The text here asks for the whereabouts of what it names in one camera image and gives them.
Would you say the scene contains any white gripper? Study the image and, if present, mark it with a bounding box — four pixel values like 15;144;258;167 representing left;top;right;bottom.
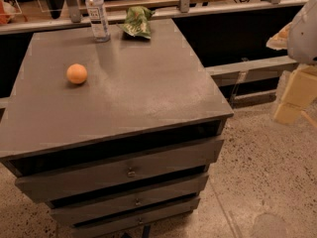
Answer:
266;0;317;124

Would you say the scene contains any orange fruit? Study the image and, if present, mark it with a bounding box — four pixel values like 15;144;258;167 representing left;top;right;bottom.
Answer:
66;63;87;84

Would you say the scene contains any clear plastic water bottle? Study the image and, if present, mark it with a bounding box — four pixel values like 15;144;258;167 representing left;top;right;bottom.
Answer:
85;0;110;42

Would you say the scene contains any low metal beam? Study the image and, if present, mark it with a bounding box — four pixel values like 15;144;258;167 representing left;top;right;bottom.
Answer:
205;56;298;86

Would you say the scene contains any green chip bag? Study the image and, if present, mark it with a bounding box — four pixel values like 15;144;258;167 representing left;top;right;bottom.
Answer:
119;6;155;40

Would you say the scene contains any gray drawer cabinet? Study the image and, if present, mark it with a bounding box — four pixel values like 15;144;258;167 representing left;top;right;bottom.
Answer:
0;18;235;238

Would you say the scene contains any bottom gray drawer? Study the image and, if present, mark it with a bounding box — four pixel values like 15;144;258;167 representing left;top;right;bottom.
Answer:
72;196;200;238

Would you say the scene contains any gray drawer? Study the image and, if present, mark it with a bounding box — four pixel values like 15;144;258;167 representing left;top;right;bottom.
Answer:
51;173;208;225
72;196;200;238
15;137;224;202

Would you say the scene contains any middle gray drawer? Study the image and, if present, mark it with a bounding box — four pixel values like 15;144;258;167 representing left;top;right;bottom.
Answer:
51;173;208;225

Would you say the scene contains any top gray drawer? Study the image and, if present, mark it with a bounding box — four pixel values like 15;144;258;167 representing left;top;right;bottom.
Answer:
15;137;224;202

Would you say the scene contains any orange white object on shelf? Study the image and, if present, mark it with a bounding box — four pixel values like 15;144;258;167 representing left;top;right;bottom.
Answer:
0;1;17;25

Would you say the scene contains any metal shelf rail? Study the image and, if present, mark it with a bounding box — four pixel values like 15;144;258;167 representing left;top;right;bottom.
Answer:
0;0;308;36

